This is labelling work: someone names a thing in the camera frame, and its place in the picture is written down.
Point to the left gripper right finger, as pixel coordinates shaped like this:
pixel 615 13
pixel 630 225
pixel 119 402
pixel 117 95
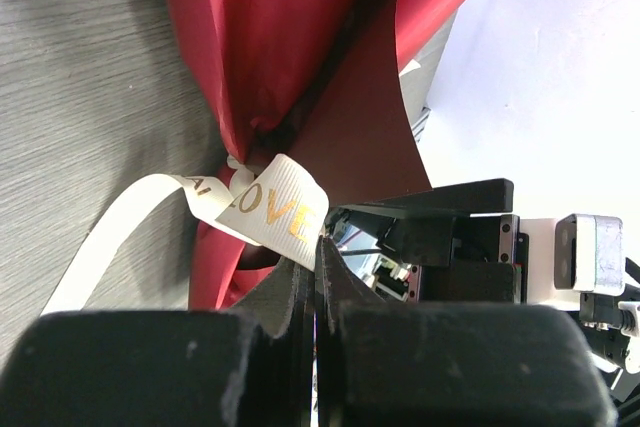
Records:
pixel 385 363

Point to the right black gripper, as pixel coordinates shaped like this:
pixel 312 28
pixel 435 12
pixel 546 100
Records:
pixel 456 254

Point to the cream ribbon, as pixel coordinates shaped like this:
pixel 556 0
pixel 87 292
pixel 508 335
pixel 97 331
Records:
pixel 282 209

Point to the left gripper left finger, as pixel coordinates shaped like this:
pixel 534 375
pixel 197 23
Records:
pixel 246 366

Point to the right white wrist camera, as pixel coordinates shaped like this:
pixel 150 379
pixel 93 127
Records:
pixel 573 256

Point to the red wrapping paper sheet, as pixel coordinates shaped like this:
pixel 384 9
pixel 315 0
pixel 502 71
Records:
pixel 317 80

